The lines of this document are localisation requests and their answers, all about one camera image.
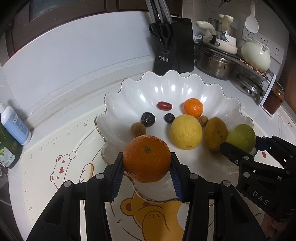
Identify black knife block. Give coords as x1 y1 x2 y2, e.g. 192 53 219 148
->
149 18 195 75

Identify stainless steel pot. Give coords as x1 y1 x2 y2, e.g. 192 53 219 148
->
195 45 236 81

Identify dark purple plum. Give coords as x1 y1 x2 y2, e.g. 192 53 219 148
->
141 112 156 127

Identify yellow-brown mango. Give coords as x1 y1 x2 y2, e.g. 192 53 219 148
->
205 117 229 154

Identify white wall outlets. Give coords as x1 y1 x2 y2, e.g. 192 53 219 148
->
242 25 286 64

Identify orange tangerine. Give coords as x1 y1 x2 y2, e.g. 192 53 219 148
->
123 136 172 183
184 98 204 118

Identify white rice paddle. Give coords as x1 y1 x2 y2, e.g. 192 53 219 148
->
245 1 259 33

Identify red date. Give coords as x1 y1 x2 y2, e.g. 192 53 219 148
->
157 101 173 111

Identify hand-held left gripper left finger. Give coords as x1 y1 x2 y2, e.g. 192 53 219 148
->
26 152 126 241

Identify green dish soap bottle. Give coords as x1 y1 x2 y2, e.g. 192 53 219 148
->
0 125 23 169

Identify black kitchen scissors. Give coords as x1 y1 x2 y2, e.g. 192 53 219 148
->
149 22 173 47

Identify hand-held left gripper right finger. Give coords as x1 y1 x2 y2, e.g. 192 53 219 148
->
169 152 271 241

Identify cream bear-print silicone mat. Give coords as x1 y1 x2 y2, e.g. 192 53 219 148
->
20 105 296 241

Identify steel-handled knife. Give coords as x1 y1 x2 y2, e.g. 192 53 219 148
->
145 0 160 24
161 0 173 25
153 0 166 24

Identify green apple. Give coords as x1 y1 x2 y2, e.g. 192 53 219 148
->
226 124 257 154

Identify yellow lemon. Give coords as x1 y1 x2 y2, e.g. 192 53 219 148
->
170 115 203 149

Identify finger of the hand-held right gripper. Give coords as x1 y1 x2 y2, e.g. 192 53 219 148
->
220 142 255 167
254 136 296 163

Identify person's right hand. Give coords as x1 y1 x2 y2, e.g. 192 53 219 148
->
264 212 287 241

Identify white blue pump bottle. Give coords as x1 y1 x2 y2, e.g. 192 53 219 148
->
0 103 31 146

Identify glass jar with red sauce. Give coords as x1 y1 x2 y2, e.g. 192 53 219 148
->
262 81 285 115

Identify cream round kettle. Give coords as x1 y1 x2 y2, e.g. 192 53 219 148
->
241 36 271 72

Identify white scalloped bowl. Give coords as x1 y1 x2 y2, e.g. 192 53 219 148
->
94 70 253 204

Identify steel pan lid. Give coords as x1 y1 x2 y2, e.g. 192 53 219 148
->
236 73 264 95

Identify metal countertop shelf rack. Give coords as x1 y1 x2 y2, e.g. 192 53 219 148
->
194 39 277 106

